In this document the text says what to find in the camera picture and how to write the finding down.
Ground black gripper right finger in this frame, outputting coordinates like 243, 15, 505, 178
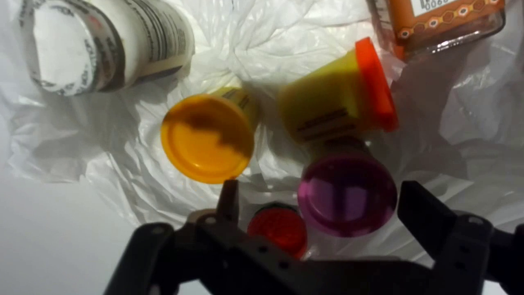
382, 181, 524, 295

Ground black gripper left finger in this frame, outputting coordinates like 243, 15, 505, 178
103, 179, 341, 295

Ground yellow-orange lid dough tub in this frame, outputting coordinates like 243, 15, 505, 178
159, 86, 262, 186

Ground pink lid dough tub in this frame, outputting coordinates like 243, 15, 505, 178
297, 138, 402, 240

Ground orange-red lid yellow dough tub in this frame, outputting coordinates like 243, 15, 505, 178
277, 37, 402, 147

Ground red lid spice jar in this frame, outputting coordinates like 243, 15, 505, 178
367, 0, 508, 61

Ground white plastic bag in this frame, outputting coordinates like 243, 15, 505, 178
0, 0, 524, 265

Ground white labelled pill bottle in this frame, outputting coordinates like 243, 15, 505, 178
18, 0, 197, 101

